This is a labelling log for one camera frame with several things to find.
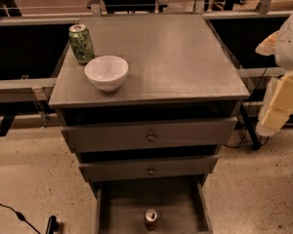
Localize white ceramic bowl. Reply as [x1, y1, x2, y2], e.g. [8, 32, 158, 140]
[84, 56, 129, 92]

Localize green soda can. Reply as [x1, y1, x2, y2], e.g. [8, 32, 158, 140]
[68, 24, 95, 64]

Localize grey wooden drawer cabinet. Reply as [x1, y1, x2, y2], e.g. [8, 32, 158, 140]
[48, 13, 251, 234]

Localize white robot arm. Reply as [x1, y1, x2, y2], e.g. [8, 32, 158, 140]
[256, 14, 293, 137]

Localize brass top drawer knob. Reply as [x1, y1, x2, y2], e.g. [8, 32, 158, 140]
[147, 133, 156, 141]

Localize brass middle drawer knob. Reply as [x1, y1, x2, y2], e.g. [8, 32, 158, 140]
[147, 167, 154, 175]

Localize orange soda can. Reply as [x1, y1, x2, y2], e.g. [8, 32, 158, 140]
[145, 209, 158, 231]

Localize grey open bottom drawer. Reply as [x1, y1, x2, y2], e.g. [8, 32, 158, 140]
[95, 176, 213, 234]

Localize black floor cable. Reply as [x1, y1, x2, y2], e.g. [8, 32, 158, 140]
[0, 193, 42, 234]

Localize black object on floor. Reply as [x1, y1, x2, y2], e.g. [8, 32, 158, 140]
[45, 215, 60, 234]

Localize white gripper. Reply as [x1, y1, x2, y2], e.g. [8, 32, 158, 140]
[256, 72, 293, 137]

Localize black cables right floor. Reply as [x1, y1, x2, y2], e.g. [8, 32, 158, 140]
[223, 66, 272, 150]

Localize brass drawer knob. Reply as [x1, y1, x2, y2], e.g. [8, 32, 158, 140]
[147, 167, 154, 175]
[147, 133, 156, 141]

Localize grey top drawer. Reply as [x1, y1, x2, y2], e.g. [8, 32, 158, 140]
[62, 117, 237, 153]

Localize grey middle drawer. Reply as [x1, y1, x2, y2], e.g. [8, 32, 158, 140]
[79, 155, 218, 182]

